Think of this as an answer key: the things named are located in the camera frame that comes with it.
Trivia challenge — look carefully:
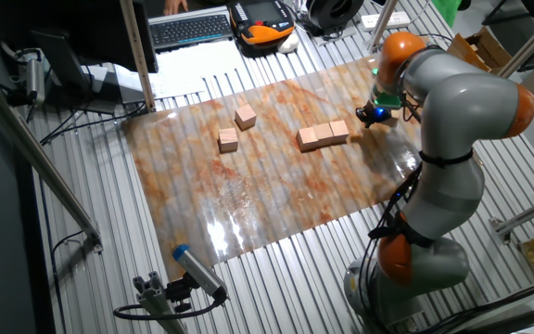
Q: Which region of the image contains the orange marble pattern mat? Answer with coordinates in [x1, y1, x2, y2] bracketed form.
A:
[121, 55, 424, 281]

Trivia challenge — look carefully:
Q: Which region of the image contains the black computer monitor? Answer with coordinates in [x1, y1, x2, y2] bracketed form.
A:
[0, 0, 159, 74]

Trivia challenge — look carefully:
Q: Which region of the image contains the beige upright frame post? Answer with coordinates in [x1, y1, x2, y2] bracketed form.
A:
[118, 0, 158, 115]

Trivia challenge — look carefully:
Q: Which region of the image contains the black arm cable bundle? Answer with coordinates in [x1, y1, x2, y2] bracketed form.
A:
[353, 32, 456, 334]

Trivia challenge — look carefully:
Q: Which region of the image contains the aluminium frame beam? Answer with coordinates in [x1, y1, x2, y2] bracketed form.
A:
[488, 189, 534, 245]
[498, 2, 534, 80]

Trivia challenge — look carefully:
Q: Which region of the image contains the thick black floor cable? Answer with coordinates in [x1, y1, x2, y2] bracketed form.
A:
[410, 276, 534, 334]

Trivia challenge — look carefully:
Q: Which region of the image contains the black computer keyboard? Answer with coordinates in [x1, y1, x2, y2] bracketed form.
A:
[148, 6, 235, 53]

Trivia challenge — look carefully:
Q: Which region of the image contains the silver camera with blue cap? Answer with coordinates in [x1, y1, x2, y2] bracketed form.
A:
[172, 243, 230, 302]

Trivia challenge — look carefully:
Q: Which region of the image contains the aluminium profile camera mount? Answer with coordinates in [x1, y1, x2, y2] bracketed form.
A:
[132, 271, 189, 334]

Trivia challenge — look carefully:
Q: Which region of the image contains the white power strip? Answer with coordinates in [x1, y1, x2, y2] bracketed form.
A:
[361, 11, 412, 32]

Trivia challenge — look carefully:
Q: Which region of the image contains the black camera cable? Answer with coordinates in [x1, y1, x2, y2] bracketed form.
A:
[112, 296, 229, 322]

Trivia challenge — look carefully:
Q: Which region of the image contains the green cloth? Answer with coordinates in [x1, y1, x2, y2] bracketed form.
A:
[430, 0, 463, 29]

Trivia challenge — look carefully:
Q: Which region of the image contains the aluminium upright post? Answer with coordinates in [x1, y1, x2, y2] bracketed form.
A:
[366, 0, 401, 53]

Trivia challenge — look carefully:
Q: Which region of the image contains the black round spool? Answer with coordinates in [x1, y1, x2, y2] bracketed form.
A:
[294, 0, 365, 38]

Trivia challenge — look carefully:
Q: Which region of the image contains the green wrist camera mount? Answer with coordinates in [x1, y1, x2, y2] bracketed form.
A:
[369, 67, 404, 111]

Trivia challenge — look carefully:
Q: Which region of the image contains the long aluminium frame rail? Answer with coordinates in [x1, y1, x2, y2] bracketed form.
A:
[0, 64, 105, 254]

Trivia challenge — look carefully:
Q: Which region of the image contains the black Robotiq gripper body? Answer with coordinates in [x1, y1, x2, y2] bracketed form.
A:
[362, 105, 391, 126]

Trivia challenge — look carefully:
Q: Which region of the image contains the brown cardboard box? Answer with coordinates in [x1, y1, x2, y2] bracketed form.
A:
[447, 25, 514, 75]

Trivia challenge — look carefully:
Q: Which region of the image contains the person hand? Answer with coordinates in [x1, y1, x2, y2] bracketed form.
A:
[162, 0, 189, 17]

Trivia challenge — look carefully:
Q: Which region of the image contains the black table cable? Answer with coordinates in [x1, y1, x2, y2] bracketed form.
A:
[39, 101, 148, 146]

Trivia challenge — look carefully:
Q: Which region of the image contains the white computer mouse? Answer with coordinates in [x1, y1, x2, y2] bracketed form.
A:
[276, 34, 300, 55]

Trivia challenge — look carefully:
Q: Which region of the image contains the grey monitor stand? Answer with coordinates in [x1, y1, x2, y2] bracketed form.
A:
[32, 29, 148, 116]

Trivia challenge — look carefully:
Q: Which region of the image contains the orange black teach pendant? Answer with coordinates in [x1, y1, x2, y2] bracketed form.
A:
[228, 0, 296, 51]

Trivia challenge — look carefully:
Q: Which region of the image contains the white paper sheet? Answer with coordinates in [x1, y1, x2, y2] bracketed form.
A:
[153, 39, 249, 84]
[148, 76, 208, 99]

